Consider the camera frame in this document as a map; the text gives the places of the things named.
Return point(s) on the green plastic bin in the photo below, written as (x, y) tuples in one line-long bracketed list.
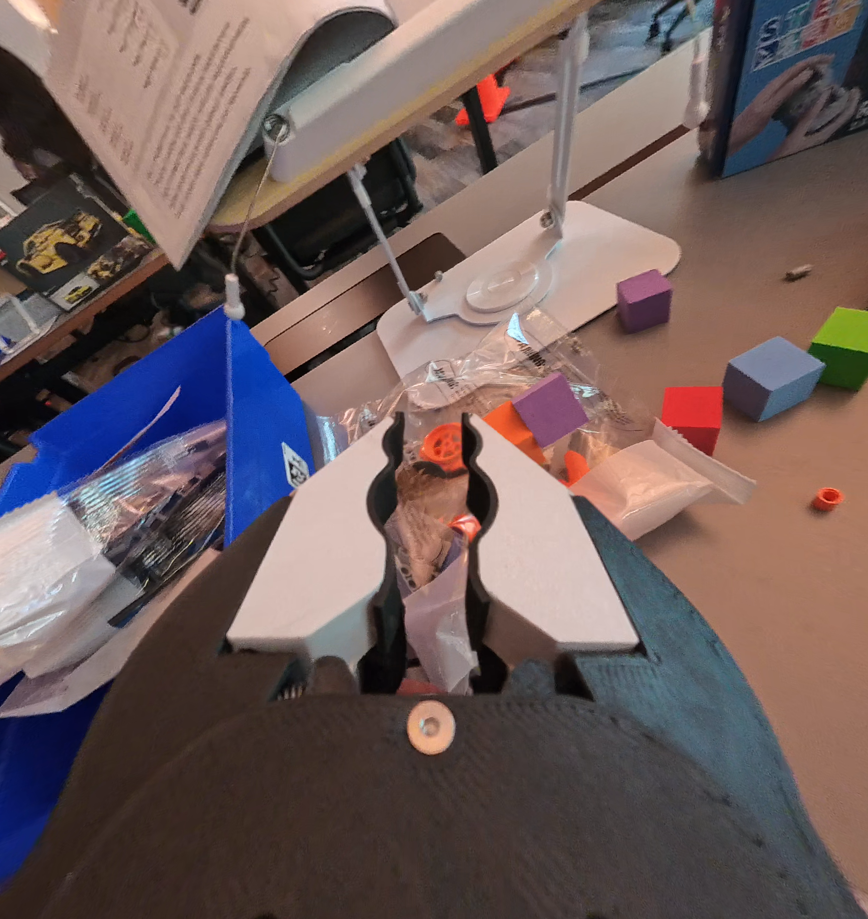
[(138, 224)]

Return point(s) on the blue toy robot box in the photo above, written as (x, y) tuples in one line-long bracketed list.
[(764, 93)]

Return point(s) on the blue plastic bin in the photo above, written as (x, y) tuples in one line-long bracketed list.
[(262, 402)]

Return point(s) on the clear acrylic stand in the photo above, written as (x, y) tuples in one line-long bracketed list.
[(7, 319)]

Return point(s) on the clear printed plastic bag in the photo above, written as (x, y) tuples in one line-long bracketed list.
[(664, 481)]

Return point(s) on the orange foam cube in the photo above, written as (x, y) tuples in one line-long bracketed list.
[(502, 423)]

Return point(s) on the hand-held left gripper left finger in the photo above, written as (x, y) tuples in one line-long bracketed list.
[(312, 567)]

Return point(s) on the purple foam cube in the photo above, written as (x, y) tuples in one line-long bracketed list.
[(552, 409), (642, 301)]

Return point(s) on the black yellow car box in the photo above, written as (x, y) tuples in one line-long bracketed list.
[(61, 244)]

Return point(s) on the green foam cube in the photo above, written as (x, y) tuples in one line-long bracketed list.
[(850, 348)]

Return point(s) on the white instruction booklet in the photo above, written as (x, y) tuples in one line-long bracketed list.
[(154, 108)]

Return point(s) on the orange plastic object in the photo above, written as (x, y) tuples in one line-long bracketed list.
[(488, 97)]

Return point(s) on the red foam cube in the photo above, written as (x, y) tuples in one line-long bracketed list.
[(692, 420)]

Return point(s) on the blue foam cube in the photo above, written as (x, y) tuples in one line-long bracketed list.
[(771, 380)]

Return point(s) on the black office chair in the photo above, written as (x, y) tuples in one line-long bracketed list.
[(333, 215)]

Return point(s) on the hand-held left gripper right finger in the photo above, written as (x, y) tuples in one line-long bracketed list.
[(549, 574)]

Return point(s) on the small grey connector piece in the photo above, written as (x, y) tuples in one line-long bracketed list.
[(798, 271)]

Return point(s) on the clear bag of grey parts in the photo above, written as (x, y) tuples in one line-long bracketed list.
[(154, 495)]

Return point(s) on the clear bag of blue parts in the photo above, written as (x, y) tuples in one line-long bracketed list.
[(32, 574)]

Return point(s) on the white book stand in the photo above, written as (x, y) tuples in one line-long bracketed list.
[(620, 244)]

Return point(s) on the wooden background desk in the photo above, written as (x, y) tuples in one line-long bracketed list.
[(82, 301)]

